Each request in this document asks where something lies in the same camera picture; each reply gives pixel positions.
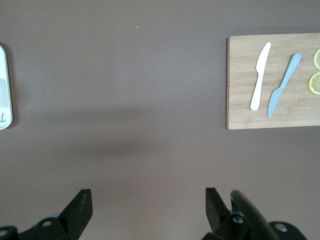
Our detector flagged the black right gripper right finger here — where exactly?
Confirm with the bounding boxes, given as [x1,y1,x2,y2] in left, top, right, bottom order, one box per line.
[205,187,249,240]

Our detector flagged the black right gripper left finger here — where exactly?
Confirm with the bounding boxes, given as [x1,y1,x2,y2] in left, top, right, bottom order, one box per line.
[33,188,94,240]

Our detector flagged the wooden cutting board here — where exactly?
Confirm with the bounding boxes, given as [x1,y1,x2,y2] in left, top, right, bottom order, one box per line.
[226,32,320,130]

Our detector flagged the grey plastic knife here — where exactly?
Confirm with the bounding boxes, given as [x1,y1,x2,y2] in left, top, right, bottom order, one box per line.
[266,52,302,118]

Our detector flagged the white plastic knife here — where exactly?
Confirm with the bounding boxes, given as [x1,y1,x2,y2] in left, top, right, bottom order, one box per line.
[249,41,272,112]

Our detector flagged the cream tray with bear print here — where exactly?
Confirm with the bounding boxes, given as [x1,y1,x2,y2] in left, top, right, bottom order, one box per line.
[0,43,14,131]

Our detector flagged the lemon slice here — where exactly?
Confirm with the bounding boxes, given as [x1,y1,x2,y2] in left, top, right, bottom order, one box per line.
[307,71,320,96]
[313,47,320,71]

